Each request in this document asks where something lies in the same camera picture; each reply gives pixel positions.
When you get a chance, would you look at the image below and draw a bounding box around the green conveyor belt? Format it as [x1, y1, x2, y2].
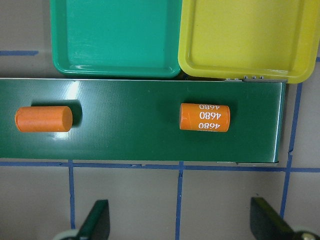
[0, 78, 286, 164]

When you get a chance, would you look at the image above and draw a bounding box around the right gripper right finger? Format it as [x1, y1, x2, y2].
[250, 197, 300, 240]

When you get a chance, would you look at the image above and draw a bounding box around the orange cylinder printed 4680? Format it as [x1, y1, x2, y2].
[179, 103, 231, 133]

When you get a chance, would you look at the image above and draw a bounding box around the yellow plastic tray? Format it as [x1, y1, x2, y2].
[178, 0, 320, 84]

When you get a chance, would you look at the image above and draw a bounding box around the green plastic tray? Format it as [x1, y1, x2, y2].
[50, 0, 182, 79]

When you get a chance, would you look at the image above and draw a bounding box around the plain orange cylinder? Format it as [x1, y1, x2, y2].
[14, 106, 73, 133]

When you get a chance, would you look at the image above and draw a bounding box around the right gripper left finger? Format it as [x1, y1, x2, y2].
[74, 199, 111, 240]

